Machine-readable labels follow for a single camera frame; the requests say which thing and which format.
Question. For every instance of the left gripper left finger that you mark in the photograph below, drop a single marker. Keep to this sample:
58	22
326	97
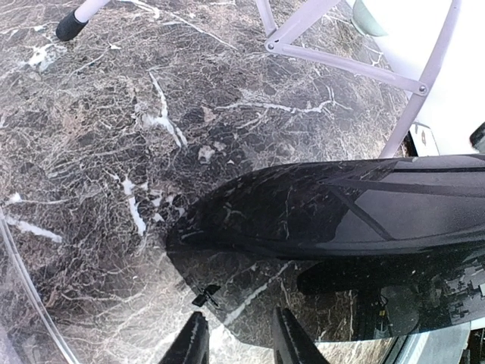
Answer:
191	346

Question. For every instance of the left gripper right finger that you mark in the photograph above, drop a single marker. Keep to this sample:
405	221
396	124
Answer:
291	343

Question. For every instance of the black metronome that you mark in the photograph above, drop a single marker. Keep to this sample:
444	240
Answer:
356	250

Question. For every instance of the white music stand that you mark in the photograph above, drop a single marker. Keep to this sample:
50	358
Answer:
280	41

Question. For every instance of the clear metronome front cover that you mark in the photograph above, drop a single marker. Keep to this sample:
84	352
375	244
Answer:
28	333

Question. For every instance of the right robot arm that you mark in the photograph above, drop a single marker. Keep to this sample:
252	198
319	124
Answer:
455	107

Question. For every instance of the pale green bowl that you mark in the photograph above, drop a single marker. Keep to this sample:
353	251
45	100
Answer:
364	22

